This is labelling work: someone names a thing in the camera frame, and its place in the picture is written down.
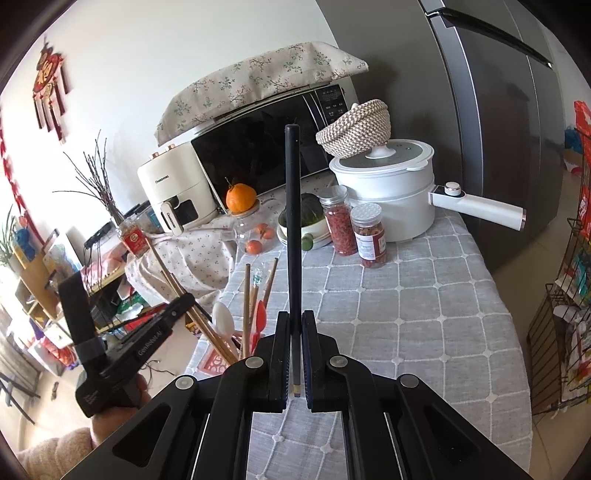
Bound wooden shelf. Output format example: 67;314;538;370
0;226;93;370

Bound red plastic spoon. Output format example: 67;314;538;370
249;299;269;354

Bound clear jar with red label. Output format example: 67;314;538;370
350;203;387;268

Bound large orange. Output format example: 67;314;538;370
225;178;257;214

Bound floral cloth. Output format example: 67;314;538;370
154;41;370;146
126;219;243;298

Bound black wire rack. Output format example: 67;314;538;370
526;217;591;416

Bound grey checked tablecloth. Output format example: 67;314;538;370
185;212;532;480

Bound woven basket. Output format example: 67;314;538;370
316;99;392;158

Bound red wall decoration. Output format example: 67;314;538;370
31;39;70;144

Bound pink perforated utensil holder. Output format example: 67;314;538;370
198;344;242;379

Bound white air fryer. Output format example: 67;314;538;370
137;141;220;234

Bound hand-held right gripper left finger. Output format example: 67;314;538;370
60;311;291;480

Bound white spoon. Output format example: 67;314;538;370
211;301;236;337

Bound white electric pot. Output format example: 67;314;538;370
329;138;527;243

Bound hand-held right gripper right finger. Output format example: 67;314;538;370
301;311;532;480

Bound red label bottle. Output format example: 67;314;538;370
117;217;153;257

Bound red snack packet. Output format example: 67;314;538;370
573;100;591;139

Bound person's left hand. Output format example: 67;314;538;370
90;388;155;450

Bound clear jar of goji berries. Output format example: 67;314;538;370
320;185;358;256

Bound black chopstick with gold end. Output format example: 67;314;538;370
284;124;303;398

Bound green pumpkin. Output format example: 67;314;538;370
281;193;325;227

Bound white bowl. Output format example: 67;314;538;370
277;217;333;250

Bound dark grey refrigerator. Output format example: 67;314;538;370
316;0;570;274

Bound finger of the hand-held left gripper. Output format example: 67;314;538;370
154;293;197;325

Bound black microwave oven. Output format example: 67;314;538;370
190;84;358;204

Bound disposable chopsticks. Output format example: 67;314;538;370
252;263;269;315

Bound bare branches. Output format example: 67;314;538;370
53;131;127;227

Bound person's left forearm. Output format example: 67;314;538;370
16;427;100;480

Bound clear glass jar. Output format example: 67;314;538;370
231;203;278;256

